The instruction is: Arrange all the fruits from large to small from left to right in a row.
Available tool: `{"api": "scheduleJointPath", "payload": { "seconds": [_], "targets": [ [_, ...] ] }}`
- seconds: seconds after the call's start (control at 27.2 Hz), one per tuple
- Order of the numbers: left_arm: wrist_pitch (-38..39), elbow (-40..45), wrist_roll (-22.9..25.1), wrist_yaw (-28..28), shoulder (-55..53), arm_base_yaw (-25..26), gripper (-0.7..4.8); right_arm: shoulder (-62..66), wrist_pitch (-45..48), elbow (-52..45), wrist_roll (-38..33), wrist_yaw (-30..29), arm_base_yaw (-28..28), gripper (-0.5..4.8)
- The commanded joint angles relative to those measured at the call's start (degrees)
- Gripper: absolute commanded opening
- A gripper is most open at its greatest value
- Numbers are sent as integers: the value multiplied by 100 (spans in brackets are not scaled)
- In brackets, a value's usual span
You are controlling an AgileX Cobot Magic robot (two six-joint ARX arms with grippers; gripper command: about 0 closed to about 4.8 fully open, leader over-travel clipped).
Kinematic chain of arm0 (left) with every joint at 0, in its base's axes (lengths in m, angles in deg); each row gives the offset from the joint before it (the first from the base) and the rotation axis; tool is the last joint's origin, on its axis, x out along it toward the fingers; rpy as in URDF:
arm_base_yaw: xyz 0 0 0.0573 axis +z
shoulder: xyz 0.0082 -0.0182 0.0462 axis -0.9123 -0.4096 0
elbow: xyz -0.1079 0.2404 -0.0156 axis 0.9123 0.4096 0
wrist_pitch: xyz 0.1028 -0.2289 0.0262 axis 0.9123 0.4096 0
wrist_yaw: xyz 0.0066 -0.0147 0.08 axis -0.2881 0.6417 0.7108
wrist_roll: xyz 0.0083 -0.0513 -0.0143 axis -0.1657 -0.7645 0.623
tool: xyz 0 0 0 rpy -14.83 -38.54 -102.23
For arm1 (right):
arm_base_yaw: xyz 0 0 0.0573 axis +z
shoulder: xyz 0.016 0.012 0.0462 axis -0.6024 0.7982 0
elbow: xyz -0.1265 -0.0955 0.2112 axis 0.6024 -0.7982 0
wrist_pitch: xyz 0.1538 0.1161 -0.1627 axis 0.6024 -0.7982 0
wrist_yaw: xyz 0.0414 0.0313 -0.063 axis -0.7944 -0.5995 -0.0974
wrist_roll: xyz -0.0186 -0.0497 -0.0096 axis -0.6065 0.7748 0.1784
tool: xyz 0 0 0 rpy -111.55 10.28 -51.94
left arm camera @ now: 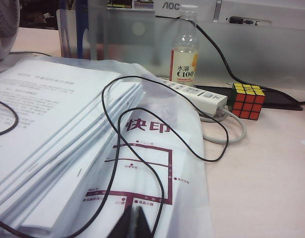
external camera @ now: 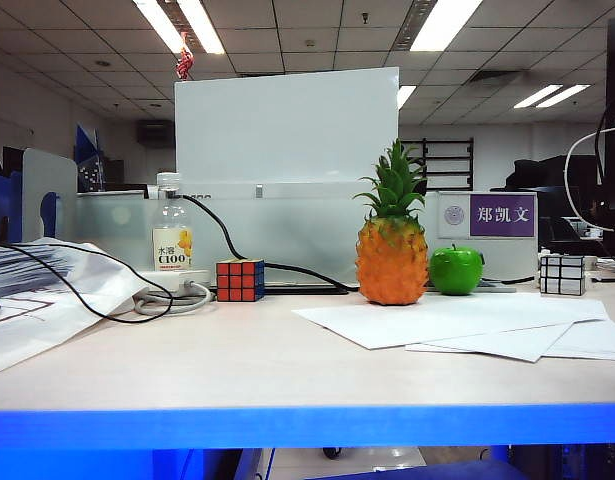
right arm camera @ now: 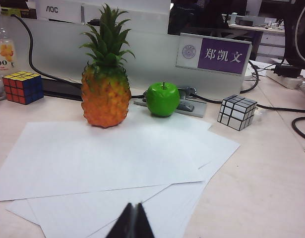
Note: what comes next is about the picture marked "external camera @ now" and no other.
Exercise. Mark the blue file holder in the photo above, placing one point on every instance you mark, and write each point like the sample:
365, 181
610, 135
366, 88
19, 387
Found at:
9, 200

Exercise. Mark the black caster wheel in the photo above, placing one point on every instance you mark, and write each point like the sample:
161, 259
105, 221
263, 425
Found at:
332, 452

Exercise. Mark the frosted glass desk partition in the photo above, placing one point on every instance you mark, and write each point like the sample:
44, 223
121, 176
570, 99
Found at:
297, 235

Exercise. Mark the white whiteboard panel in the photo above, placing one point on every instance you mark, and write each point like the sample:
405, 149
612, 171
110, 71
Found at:
287, 130

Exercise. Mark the black wall rack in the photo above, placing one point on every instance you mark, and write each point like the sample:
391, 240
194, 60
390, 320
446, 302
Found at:
470, 165

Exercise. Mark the white power strip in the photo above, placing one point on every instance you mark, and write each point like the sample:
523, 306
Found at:
162, 280

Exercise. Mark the clear yellow-label drink bottle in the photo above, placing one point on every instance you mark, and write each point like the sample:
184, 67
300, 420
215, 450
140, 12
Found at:
172, 245

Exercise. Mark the colourful Rubik's cube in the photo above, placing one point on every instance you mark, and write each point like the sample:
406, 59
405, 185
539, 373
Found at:
234, 282

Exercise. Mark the purple and white name plate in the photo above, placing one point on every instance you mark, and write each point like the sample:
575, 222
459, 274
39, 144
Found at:
502, 215

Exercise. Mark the ceiling light panel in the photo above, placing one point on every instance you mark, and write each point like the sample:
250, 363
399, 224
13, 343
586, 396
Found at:
202, 25
537, 96
444, 22
564, 95
159, 25

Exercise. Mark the green plastic apple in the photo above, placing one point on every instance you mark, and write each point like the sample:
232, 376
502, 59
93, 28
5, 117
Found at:
454, 272

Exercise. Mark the black background office chair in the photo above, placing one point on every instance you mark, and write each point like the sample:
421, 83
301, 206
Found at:
537, 172

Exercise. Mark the white paper sheet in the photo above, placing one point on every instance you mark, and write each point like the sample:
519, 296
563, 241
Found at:
597, 342
437, 320
512, 345

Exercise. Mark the white bookend divider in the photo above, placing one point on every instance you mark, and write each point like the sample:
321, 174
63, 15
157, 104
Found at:
37, 190

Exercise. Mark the silver mirror cube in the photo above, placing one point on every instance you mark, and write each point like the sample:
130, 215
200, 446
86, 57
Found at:
562, 275

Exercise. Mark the white printed plastic bag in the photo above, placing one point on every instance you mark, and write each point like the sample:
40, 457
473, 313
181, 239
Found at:
47, 310

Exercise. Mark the orange plastic pineapple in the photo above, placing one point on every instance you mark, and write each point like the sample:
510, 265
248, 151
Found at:
392, 265

